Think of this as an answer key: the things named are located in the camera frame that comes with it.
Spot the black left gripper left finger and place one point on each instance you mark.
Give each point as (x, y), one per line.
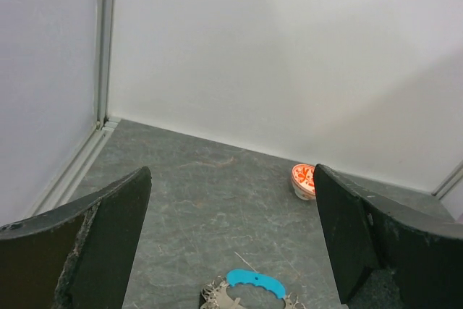
(78, 255)

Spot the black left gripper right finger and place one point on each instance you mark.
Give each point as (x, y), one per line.
(385, 254)

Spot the large keyring with keys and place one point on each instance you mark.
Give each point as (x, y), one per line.
(214, 295)

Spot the red patterned bowl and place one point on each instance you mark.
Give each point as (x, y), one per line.
(302, 181)

